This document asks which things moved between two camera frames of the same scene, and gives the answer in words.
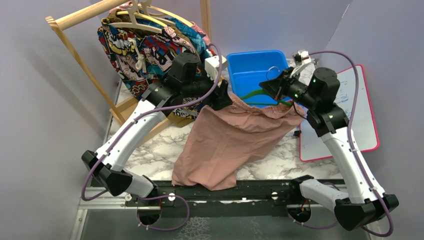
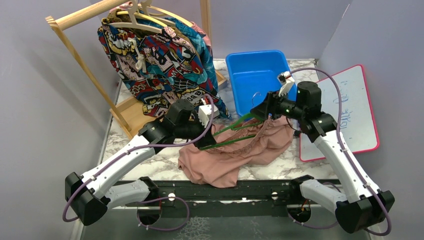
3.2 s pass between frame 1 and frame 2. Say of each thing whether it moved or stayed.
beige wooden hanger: stayed
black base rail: stayed
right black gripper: moved
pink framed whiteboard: stayed
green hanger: moved
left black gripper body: moved
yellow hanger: stayed
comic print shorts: stayed
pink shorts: moved
